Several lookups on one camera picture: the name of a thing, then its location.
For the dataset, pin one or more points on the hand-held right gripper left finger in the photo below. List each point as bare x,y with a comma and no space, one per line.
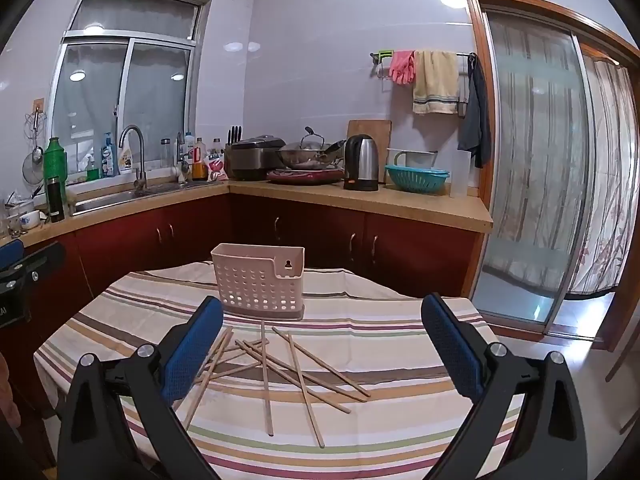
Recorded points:
192,350

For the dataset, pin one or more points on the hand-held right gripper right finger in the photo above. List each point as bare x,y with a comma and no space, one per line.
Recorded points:
450,350

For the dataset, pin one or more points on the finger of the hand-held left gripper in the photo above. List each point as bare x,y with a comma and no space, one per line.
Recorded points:
45,260
10,255

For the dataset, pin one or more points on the pile of wooden chopsticks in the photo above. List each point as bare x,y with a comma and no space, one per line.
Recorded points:
280,370

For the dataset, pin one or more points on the white plastic perforated basket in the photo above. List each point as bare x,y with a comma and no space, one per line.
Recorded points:
257,280

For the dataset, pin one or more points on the person's left forearm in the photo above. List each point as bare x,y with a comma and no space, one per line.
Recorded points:
7,390

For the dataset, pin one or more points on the clear glass cup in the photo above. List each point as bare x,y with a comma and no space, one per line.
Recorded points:
10,220

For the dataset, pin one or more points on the white patterned bowl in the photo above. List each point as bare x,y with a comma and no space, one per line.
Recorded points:
27,220

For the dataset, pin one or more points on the black flask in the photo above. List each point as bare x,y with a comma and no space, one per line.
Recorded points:
56,200

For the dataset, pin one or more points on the striped tablecloth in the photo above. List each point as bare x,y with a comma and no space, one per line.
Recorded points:
380,330

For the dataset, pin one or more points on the hanging metal strainer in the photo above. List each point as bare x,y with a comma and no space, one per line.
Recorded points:
34,165

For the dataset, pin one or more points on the steel kitchen sink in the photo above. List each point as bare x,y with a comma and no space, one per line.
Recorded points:
120,199

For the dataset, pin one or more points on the green plastic thermos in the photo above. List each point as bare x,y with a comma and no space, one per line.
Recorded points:
55,160

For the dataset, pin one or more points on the green dish soap bottle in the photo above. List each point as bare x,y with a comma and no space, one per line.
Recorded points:
92,170

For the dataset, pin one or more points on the blue detergent bottle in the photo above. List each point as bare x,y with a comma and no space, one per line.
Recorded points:
107,157

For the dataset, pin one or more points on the white spray bottle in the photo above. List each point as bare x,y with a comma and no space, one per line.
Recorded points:
125,157

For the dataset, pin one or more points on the steel kitchen faucet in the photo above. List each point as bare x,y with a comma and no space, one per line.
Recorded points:
141,160

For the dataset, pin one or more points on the clear glass jar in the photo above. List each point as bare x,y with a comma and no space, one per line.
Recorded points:
165,152

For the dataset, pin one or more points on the teal plastic colander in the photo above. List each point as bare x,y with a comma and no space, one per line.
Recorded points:
417,180

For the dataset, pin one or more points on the translucent plastic container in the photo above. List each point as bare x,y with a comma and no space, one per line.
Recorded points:
461,175

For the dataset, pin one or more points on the orange cooking oil bottle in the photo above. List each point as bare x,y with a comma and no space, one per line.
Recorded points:
200,165

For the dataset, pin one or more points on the pink food packet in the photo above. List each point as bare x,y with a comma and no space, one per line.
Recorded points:
217,167

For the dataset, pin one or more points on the white bottle with blue cap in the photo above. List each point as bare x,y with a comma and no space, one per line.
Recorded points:
189,145

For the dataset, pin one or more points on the black rice cooker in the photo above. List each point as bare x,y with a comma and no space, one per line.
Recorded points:
255,157

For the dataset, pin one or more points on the clear seasoning bottle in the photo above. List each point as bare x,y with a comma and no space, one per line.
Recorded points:
217,147

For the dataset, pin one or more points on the steel electric kettle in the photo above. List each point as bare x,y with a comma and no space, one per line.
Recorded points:
361,162

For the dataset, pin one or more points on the red induction cooker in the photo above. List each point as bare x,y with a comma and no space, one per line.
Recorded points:
305,175

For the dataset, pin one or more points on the black knife set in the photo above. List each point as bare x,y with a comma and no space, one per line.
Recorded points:
234,135

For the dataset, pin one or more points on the wooden cutting board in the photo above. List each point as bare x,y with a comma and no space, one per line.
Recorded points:
382,135

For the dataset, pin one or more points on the steel wok with lid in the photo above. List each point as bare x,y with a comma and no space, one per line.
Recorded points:
307,152

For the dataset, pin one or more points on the grey cloth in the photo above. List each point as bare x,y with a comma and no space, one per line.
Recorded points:
477,120

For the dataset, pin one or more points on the striped curtain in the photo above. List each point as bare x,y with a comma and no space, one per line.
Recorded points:
607,170

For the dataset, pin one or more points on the white checked cloth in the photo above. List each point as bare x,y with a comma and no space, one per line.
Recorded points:
464,95

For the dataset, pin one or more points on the yellow towel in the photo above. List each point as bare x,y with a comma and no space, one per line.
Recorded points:
435,82

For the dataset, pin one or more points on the pink rubber gloves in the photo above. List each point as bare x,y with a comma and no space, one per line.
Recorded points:
402,67

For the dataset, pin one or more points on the metal towel rack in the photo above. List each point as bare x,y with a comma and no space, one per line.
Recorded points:
379,57

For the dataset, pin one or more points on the aluminium frame window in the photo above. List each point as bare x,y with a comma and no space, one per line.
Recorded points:
125,85

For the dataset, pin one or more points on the wooden frame glass door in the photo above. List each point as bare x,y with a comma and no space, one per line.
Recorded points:
535,170

